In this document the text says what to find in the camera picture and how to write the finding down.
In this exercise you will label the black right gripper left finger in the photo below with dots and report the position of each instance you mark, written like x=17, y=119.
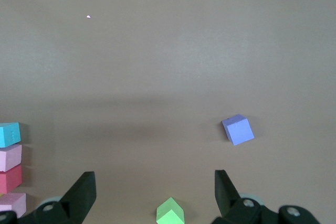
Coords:
x=81, y=192

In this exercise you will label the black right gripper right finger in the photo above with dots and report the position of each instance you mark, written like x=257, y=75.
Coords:
x=225, y=193

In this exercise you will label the pink foam block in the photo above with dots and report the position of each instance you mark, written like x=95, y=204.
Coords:
x=11, y=204
x=9, y=158

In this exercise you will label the red foam block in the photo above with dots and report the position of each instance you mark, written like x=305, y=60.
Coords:
x=9, y=180

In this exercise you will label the light blue foam block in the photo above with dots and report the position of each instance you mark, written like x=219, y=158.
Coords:
x=9, y=134

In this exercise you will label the green foam block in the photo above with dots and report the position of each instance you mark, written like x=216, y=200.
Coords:
x=169, y=212

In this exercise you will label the purple foam block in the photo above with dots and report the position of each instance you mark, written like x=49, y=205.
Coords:
x=240, y=130

